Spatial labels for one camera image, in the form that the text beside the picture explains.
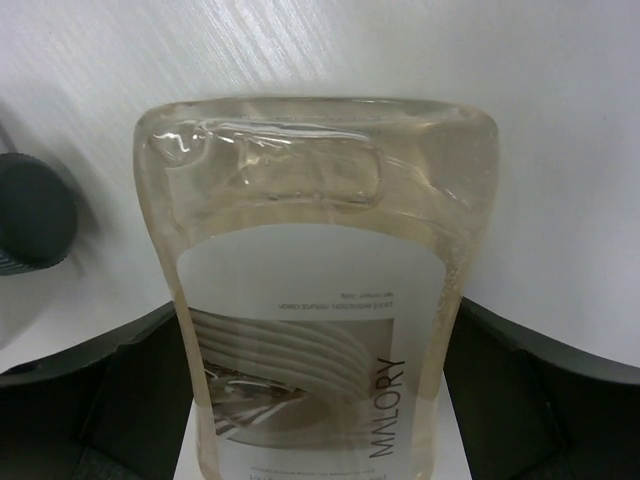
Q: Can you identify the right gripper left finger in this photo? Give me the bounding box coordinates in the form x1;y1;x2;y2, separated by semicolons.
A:
1;304;193;479

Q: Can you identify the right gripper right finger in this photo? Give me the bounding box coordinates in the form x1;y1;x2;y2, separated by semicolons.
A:
444;299;639;479

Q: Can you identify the large white bottle black cap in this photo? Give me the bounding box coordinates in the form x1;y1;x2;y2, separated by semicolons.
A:
1;109;79;347

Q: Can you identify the amber clear soap bottle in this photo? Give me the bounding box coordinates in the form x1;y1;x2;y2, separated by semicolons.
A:
133;96;499;479

